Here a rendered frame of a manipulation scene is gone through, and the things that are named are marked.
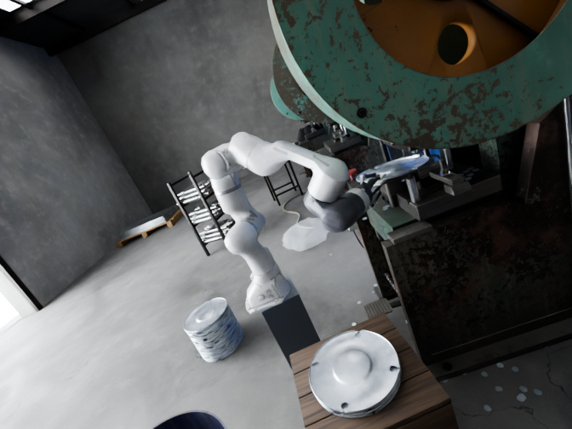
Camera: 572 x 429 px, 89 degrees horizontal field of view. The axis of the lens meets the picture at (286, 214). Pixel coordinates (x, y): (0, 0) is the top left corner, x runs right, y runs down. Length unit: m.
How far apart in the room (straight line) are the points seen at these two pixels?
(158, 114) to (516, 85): 7.84
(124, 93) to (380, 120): 8.06
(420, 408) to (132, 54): 8.35
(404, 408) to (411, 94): 0.81
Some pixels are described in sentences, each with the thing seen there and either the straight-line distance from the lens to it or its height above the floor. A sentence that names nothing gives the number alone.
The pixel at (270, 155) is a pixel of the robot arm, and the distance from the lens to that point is 0.92.
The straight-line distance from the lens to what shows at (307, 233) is 2.55.
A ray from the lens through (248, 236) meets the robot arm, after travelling 1.17.
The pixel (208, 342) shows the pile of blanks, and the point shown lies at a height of 0.15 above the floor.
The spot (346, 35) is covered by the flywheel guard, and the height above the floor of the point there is 1.26.
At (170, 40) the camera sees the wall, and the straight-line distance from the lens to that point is 8.27.
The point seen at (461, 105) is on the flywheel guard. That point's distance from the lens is 0.83.
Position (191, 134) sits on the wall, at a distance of 8.06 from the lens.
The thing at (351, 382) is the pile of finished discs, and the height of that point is 0.38.
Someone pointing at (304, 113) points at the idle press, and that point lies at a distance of 2.51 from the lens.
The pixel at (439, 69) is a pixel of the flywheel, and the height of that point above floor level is 1.12.
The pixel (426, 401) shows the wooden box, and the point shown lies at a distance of 1.00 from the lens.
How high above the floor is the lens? 1.18
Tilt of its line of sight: 19 degrees down
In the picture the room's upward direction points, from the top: 23 degrees counter-clockwise
